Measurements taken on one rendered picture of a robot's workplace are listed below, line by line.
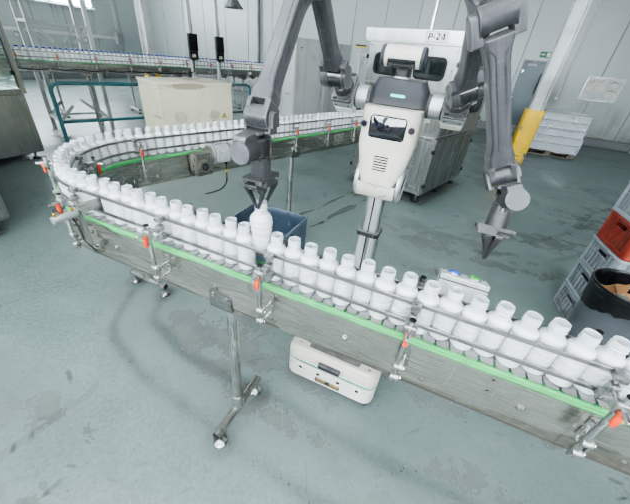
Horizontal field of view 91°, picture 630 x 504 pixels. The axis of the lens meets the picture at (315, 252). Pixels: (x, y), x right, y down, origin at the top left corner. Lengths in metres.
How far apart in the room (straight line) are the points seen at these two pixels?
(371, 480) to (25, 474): 1.53
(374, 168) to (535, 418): 0.99
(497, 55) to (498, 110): 0.12
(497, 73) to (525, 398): 0.80
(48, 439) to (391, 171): 2.01
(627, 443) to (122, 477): 1.80
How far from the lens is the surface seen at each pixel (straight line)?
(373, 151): 1.36
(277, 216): 1.66
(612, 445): 1.16
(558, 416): 1.08
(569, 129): 10.22
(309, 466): 1.78
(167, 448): 1.88
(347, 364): 1.77
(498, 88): 0.92
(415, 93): 1.39
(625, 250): 2.93
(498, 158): 0.99
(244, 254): 1.04
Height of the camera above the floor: 1.64
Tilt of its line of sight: 33 degrees down
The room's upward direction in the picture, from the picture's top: 6 degrees clockwise
